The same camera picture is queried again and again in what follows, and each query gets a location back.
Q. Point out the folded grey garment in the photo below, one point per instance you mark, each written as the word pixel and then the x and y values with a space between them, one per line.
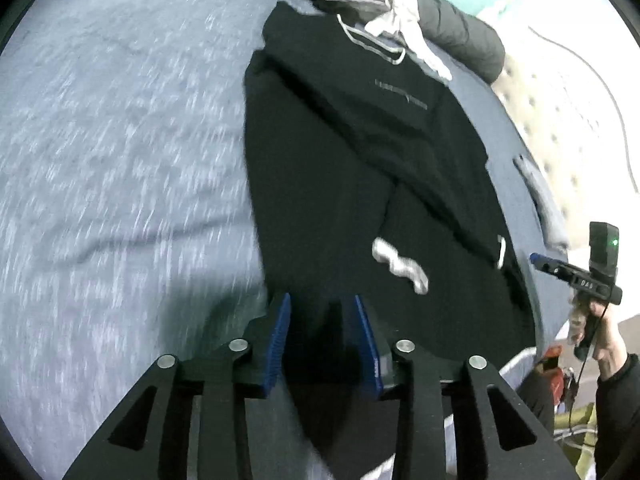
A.
pixel 542 200

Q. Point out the white crumpled shirt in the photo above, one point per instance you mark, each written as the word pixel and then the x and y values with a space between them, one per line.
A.
pixel 407 25

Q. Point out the black sweater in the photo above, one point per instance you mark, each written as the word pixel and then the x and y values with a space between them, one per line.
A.
pixel 325 185

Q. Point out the person's right forearm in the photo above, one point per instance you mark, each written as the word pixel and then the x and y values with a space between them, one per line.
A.
pixel 620 420

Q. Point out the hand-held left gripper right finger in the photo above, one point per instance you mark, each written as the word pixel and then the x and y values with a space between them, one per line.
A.
pixel 367 345

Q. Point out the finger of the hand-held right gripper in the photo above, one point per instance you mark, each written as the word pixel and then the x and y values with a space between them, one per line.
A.
pixel 542 261

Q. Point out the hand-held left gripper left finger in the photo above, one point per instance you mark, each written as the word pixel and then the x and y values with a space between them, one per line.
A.
pixel 277 345

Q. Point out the dark grey rolled duvet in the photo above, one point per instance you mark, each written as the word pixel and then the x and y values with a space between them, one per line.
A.
pixel 460 30

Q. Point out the bed with blue sheet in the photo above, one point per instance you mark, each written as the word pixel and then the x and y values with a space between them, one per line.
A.
pixel 125 160

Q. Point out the person's right hand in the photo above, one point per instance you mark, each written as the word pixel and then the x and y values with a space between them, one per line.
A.
pixel 610 345

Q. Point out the cream tufted headboard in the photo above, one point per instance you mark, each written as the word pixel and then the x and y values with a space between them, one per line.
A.
pixel 565 120

